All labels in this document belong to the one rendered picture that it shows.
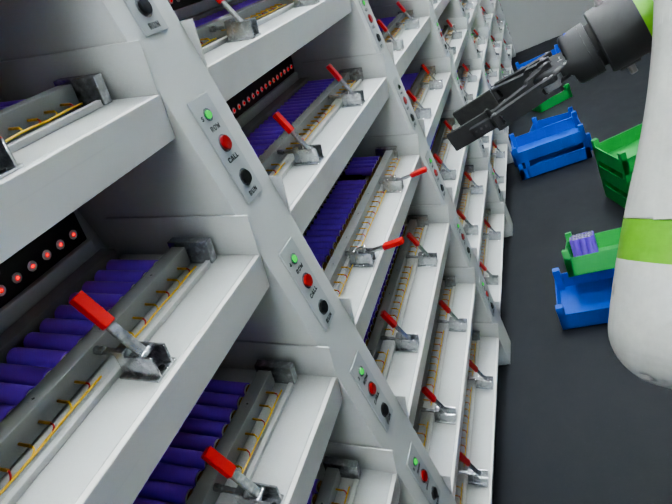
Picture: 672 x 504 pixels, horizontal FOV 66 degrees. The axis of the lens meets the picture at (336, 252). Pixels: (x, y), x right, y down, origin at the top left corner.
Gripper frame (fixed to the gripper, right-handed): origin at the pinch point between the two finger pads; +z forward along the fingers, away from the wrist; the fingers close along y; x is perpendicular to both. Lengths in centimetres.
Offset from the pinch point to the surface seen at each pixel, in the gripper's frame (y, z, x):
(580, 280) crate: 61, 13, -79
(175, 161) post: -39.3, 16.9, 23.7
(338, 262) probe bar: -17.7, 24.4, -3.7
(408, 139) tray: 30.3, 20.5, -4.3
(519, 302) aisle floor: 58, 32, -76
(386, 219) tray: 0.1, 22.0, -7.8
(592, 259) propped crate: 51, 5, -67
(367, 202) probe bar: 2.6, 24.3, -3.8
